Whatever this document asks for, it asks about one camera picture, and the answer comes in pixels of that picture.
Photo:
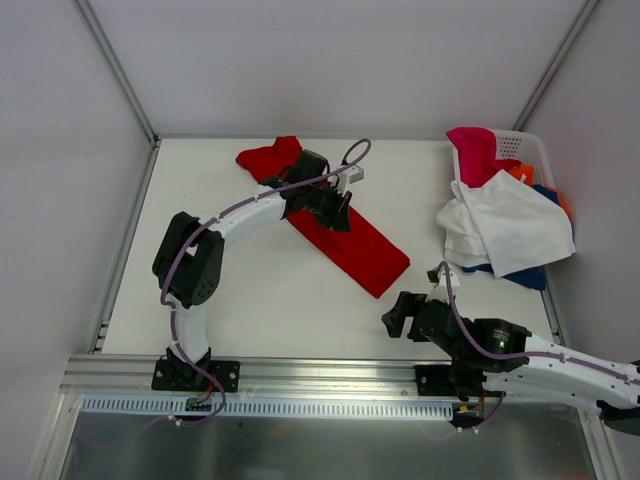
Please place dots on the left aluminium frame bar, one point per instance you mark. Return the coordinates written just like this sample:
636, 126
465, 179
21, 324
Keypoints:
118, 265

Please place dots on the aluminium mounting rail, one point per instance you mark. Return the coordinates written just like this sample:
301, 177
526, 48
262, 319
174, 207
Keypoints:
254, 377

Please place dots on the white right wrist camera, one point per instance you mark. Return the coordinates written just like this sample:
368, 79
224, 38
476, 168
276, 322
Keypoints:
442, 283

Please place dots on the white t shirt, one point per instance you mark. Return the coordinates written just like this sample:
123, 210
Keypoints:
506, 224

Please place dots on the white plastic basket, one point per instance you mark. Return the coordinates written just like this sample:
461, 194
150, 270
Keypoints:
526, 148

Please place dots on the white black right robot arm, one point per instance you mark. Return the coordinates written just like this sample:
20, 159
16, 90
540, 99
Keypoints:
491, 356

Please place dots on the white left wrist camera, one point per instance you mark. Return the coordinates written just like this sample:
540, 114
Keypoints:
348, 177

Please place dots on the rear aluminium frame bar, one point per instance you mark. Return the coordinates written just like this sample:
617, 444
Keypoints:
308, 136

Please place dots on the red t shirt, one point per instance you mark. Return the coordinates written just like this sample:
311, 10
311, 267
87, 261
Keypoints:
363, 253

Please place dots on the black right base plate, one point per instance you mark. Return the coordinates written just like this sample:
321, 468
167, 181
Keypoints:
447, 380

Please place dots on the aluminium frame bar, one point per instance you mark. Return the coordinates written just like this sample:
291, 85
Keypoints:
118, 265
308, 136

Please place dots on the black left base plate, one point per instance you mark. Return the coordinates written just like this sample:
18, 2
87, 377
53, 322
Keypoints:
174, 375

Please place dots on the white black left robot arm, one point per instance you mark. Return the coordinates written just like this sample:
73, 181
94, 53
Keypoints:
188, 264

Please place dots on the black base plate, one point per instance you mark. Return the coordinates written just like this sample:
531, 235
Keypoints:
447, 380
174, 375

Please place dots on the orange t shirt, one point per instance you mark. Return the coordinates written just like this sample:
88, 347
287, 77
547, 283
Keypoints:
525, 174

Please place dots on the aluminium frame post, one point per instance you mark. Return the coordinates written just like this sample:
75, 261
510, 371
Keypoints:
100, 37
568, 42

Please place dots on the right aluminium frame post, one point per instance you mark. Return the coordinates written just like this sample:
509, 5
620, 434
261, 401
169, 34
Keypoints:
568, 42

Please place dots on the magenta t shirt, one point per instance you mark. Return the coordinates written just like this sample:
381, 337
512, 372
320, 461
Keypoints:
477, 155

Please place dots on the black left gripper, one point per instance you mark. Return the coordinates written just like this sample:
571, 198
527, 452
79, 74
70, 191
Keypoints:
329, 206

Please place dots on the left aluminium frame post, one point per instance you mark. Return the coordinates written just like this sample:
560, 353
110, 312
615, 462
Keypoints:
100, 37

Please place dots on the white slotted cable duct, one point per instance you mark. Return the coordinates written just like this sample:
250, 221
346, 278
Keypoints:
269, 407

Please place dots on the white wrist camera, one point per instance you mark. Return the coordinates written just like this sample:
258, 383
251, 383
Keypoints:
348, 177
442, 283

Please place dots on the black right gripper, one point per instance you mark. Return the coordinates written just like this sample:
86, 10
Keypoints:
411, 317

